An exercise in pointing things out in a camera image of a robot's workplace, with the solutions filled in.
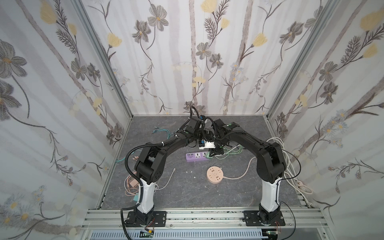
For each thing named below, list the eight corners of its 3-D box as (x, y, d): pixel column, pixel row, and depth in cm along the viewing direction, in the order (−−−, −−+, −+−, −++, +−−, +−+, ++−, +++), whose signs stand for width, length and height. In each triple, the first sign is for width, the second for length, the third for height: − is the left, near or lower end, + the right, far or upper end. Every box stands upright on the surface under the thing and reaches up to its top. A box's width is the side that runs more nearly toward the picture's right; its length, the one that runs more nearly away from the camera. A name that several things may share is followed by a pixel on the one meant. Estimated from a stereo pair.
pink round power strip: (207, 183, 88) (207, 181, 86) (206, 168, 94) (206, 166, 92) (223, 183, 88) (224, 181, 86) (221, 168, 94) (222, 166, 92)
